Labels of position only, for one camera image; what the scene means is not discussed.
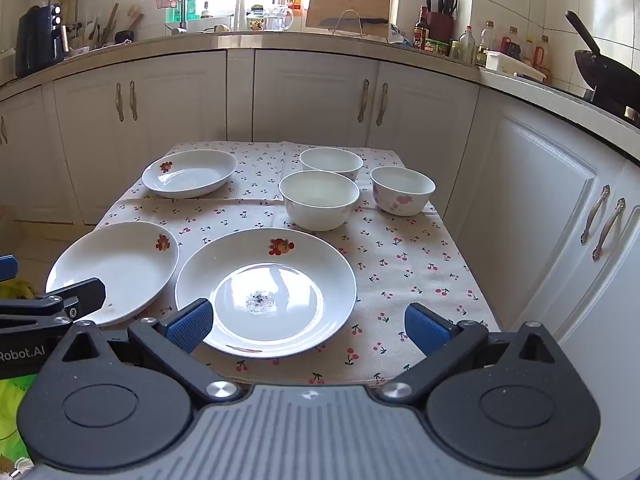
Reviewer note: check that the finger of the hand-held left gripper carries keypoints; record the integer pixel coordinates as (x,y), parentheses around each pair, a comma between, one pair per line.
(75,295)
(7,267)

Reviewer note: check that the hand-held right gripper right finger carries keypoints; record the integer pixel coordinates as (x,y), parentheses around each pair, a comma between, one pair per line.
(425,330)

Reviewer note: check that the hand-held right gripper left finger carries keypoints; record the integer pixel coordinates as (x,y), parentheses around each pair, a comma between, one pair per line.
(190,325)

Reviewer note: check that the white deep flower print plate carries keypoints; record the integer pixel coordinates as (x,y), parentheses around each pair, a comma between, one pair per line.
(115,260)
(195,175)

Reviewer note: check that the large white flower print plate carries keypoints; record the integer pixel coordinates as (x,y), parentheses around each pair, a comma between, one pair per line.
(280,270)

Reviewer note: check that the small pink flower bowl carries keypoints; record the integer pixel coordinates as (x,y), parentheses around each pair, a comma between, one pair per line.
(400,200)

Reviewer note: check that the large white bowl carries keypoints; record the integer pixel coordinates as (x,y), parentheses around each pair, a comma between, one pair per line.
(320,210)

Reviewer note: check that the medium white bowl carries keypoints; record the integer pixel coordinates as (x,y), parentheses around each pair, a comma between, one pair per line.
(330,157)

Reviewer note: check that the yellow green plastic bag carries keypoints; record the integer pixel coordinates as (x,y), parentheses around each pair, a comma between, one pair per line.
(12,405)

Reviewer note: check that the cherry print tablecloth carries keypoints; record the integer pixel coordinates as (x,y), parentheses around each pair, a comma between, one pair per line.
(400,270)

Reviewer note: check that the black air fryer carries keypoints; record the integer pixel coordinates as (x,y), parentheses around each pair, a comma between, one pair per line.
(37,40)

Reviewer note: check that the small black bowl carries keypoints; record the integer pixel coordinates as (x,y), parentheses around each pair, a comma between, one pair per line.
(125,37)

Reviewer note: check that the wooden utensils in holders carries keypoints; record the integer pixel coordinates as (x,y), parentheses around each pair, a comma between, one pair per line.
(107,25)

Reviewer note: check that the white plastic container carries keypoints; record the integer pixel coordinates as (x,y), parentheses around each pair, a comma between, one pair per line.
(505,62)

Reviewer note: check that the green labelled jars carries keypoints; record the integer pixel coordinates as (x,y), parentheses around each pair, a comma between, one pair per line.
(437,47)

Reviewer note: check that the clear glass bottle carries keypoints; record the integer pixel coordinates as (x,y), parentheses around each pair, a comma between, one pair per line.
(467,47)

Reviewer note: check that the clear bottle yellow cap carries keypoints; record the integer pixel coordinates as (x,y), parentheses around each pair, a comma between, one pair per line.
(484,47)

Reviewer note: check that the red labelled oil bottle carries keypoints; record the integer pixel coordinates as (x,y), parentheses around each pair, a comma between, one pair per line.
(542,60)

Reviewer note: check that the dark sauce bottle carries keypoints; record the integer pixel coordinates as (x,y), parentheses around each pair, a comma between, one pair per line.
(421,35)

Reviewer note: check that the small pale bottle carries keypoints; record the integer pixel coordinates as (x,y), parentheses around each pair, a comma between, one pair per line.
(527,52)

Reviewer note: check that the green dish soap bottle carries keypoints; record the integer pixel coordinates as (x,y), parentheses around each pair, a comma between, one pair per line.
(175,15)

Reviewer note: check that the steel kitchen faucet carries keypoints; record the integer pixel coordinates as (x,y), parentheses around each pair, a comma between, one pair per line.
(183,15)

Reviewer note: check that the dark red knife block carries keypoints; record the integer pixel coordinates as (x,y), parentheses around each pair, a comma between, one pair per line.
(440,27)

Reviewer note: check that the beige stone countertop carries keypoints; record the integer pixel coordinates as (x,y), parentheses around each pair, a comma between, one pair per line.
(300,40)

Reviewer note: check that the floral glass jar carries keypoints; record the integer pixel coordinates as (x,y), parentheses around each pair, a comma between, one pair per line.
(255,22)

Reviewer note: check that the black wok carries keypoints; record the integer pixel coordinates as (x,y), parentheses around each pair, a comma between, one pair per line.
(605,75)

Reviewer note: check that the clear glass jug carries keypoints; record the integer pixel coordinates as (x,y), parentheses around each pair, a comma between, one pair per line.
(275,20)

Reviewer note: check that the stack of white cups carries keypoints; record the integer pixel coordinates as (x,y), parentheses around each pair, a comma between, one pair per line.
(241,10)

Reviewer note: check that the wooden cutting board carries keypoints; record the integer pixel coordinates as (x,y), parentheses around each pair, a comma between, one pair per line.
(345,2)

